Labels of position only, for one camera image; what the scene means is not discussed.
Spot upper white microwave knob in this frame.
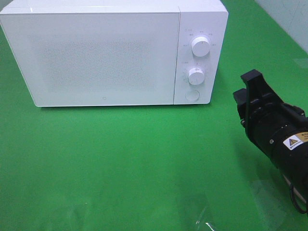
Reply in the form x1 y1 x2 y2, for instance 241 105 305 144
191 36 210 57

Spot round white door button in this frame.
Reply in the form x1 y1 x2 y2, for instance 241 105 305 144
185 90 200 102

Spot clear tape patch on table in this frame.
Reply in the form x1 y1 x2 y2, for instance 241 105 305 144
250 180 287 231

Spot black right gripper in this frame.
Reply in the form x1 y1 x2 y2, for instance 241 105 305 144
233 69 308 173

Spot white microwave oven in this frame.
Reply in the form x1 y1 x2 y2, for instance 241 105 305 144
0 0 228 104

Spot white microwave door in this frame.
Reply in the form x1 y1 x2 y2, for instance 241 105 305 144
0 13 180 107

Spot white microwave knob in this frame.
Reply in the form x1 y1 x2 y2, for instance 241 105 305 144
188 68 205 86
191 36 210 57

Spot lower white microwave knob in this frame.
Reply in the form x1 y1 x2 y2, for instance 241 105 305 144
188 68 205 86

